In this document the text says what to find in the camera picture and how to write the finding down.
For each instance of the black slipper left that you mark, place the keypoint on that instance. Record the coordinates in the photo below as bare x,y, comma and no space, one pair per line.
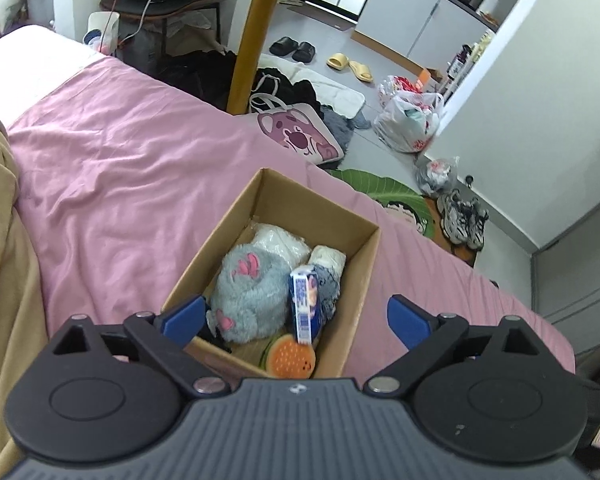
283,47

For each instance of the white floor mat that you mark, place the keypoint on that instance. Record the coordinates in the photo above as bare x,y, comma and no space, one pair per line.
343,100

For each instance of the pink bear tote bag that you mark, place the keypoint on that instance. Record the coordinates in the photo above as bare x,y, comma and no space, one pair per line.
295,127

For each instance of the tan blanket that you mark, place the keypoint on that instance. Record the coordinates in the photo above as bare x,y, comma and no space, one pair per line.
22,320

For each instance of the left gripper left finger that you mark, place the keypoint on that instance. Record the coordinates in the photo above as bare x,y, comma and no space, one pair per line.
160,342

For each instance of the blue denim patch coaster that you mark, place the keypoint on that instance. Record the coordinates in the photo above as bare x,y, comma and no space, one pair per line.
328,292

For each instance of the white kitchen cabinet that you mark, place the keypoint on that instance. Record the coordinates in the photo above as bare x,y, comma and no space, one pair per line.
428,33

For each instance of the grey sneaker pair left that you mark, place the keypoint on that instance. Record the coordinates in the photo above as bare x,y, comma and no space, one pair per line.
453,215

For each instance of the yellow slipper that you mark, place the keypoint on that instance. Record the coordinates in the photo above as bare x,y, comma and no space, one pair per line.
361,72
337,61

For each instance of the blue tissue pack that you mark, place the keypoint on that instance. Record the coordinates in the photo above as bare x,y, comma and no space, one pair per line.
305,305

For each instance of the black slipper right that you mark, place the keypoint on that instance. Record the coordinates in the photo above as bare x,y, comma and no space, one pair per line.
304,53

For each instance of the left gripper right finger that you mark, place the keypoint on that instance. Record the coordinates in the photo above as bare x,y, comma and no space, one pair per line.
430,342

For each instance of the clear plastic trash bag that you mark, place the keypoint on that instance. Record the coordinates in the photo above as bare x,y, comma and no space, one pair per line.
438,176

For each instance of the grey sneaker right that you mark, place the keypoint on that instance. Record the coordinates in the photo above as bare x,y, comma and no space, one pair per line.
477,218

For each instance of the clear plastic bag white filling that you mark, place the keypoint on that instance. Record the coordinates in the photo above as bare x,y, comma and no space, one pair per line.
291,248

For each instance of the white red plastic bag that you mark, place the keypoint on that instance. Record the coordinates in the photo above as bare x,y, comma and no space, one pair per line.
409,118

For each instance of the black white patch coaster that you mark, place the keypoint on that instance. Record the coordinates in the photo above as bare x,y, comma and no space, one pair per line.
216,340

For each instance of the grey plush toy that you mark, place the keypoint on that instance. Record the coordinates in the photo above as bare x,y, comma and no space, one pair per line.
249,300

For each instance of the green leaf cartoon rug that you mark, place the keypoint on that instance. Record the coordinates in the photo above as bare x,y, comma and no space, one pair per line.
404,203

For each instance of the orange melon slice coaster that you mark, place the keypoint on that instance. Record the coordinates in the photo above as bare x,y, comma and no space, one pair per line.
285,358

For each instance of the black slipper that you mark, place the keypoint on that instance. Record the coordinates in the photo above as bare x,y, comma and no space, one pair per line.
304,53
283,47

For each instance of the black clothes pile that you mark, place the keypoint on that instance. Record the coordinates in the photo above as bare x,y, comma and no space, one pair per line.
274,83

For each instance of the yellow slipper right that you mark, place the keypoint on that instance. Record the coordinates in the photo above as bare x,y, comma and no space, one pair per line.
361,72

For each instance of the pink bed sheet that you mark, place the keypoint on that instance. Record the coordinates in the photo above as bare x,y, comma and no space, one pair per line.
123,179

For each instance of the yellow slipper left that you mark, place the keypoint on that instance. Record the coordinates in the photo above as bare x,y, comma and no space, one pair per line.
337,61

